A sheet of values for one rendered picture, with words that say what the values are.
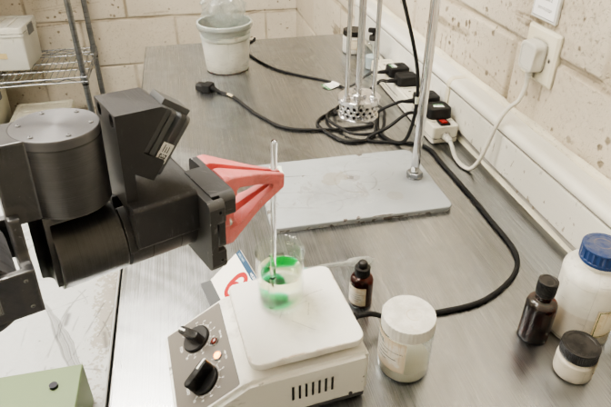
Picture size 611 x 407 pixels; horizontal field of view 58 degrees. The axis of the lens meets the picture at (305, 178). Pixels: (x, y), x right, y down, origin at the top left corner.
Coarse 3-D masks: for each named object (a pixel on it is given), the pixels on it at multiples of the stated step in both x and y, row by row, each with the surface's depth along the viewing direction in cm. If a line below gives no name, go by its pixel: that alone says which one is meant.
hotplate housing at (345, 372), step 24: (240, 336) 58; (168, 360) 61; (240, 360) 55; (312, 360) 55; (336, 360) 55; (360, 360) 56; (240, 384) 53; (264, 384) 53; (288, 384) 54; (312, 384) 55; (336, 384) 57; (360, 384) 58
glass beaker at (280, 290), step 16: (288, 240) 58; (256, 256) 56; (304, 256) 55; (256, 272) 57; (272, 272) 55; (288, 272) 55; (272, 288) 56; (288, 288) 56; (272, 304) 57; (288, 304) 57
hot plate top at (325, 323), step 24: (240, 288) 61; (312, 288) 61; (336, 288) 61; (240, 312) 58; (264, 312) 58; (312, 312) 58; (336, 312) 58; (264, 336) 55; (288, 336) 55; (312, 336) 55; (336, 336) 55; (360, 336) 55; (264, 360) 53; (288, 360) 53
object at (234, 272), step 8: (232, 264) 74; (240, 264) 73; (224, 272) 74; (232, 272) 73; (240, 272) 72; (216, 280) 74; (224, 280) 73; (232, 280) 72; (240, 280) 71; (248, 280) 70; (224, 288) 72; (224, 296) 71
